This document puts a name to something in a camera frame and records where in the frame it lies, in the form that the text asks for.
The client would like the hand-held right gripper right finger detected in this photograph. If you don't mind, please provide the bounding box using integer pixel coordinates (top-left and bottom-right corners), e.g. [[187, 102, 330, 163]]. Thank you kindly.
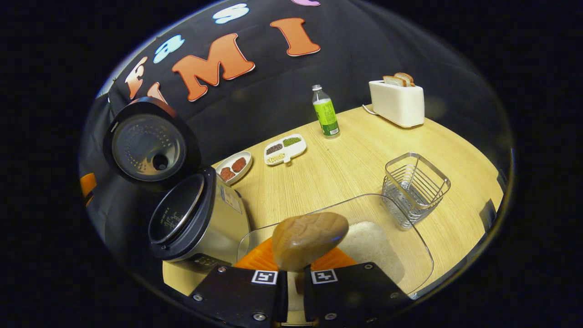
[[303, 248, 413, 328]]

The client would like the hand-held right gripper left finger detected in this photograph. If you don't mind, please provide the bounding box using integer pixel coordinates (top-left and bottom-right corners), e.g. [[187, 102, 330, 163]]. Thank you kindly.
[[184, 237, 288, 328]]

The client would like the wooden spoon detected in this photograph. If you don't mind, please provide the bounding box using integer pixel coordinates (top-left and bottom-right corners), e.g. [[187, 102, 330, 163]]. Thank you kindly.
[[272, 212, 350, 297]]

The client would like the black rice cooker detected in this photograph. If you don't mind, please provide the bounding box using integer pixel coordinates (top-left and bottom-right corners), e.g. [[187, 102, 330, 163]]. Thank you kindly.
[[102, 97, 251, 274]]

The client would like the metal wire chopstick holder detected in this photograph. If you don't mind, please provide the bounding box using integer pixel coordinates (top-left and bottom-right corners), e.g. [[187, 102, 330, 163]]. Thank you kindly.
[[382, 152, 451, 230]]

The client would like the clear glass container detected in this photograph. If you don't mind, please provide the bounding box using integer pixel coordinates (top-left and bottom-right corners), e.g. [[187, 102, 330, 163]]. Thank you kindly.
[[236, 194, 435, 301]]

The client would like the round plate with red meat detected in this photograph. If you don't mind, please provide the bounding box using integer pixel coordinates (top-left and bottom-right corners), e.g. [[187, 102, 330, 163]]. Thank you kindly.
[[215, 151, 253, 185]]

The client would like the white divided bean dish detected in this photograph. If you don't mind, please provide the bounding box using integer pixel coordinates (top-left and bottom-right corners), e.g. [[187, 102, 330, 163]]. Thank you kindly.
[[264, 134, 307, 166]]

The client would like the green drink bottle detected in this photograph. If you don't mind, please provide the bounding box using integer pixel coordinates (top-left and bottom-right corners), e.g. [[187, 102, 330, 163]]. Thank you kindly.
[[312, 84, 341, 138]]

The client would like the white toaster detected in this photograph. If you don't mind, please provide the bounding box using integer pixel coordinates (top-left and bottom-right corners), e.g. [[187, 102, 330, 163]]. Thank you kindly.
[[368, 80, 425, 128]]

